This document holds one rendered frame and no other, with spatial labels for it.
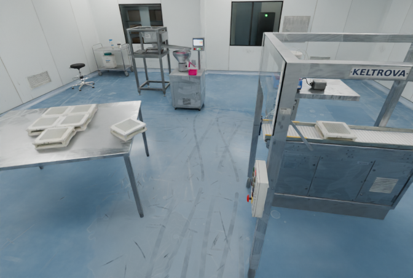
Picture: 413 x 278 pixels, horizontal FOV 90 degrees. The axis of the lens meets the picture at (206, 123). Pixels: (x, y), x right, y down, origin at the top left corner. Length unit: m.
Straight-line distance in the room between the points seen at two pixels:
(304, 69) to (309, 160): 1.33
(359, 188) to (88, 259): 2.55
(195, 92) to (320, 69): 3.38
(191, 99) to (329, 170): 2.85
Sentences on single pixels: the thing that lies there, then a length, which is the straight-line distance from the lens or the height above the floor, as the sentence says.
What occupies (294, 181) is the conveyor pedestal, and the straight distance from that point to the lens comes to 2.27.
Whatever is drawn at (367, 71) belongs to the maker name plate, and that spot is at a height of 1.70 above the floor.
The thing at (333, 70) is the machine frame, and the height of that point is 1.70.
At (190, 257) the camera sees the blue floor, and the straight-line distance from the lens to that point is 2.16.
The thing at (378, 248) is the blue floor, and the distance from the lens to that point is 2.67.
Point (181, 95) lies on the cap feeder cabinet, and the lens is 4.23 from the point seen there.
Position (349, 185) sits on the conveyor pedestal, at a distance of 2.44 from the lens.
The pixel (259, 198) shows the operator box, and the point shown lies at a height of 1.07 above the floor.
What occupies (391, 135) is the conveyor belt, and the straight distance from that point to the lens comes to 2.42.
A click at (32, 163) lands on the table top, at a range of 2.12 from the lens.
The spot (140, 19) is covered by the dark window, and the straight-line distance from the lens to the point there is 7.25.
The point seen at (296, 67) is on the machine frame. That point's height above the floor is 1.70.
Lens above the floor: 1.92
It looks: 30 degrees down
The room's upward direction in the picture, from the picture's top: 1 degrees counter-clockwise
